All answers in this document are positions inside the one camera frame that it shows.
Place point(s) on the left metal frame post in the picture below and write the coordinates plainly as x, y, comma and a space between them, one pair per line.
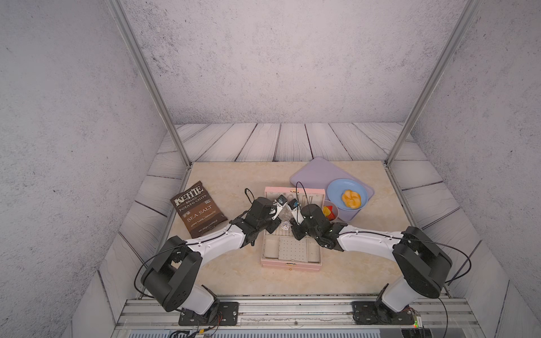
136, 52

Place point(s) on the pink jewelry box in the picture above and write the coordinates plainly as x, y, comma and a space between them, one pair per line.
281, 249

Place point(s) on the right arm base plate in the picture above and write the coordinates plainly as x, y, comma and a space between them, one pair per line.
377, 313

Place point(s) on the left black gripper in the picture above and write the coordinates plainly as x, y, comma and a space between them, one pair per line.
275, 225

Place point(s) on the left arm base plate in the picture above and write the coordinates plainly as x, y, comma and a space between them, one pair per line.
220, 313

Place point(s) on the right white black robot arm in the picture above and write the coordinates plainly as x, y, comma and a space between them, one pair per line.
399, 267

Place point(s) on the metal frame post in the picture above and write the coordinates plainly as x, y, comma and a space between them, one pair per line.
136, 52
450, 47

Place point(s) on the aluminium mounting rail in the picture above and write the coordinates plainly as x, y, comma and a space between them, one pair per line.
304, 312

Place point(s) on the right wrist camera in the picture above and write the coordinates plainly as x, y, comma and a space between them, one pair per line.
294, 208

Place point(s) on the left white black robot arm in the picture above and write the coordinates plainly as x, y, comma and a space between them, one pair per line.
171, 275

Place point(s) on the red yellow snack packet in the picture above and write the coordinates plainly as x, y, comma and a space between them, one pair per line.
329, 213

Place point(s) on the purple bowl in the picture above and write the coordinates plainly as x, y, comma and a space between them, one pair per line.
329, 203

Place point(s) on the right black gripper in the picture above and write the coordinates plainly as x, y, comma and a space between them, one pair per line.
295, 227

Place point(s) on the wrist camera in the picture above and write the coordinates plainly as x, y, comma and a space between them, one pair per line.
278, 205
294, 208

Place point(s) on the blue plate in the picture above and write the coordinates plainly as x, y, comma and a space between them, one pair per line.
337, 187

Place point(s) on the right metal frame post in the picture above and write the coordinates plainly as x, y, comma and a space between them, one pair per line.
450, 47

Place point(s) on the yellow bread roll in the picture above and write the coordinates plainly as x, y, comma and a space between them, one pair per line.
352, 199

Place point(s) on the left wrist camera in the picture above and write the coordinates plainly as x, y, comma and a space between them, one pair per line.
278, 205

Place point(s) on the brown kettle chips bag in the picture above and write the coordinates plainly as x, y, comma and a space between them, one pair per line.
197, 209

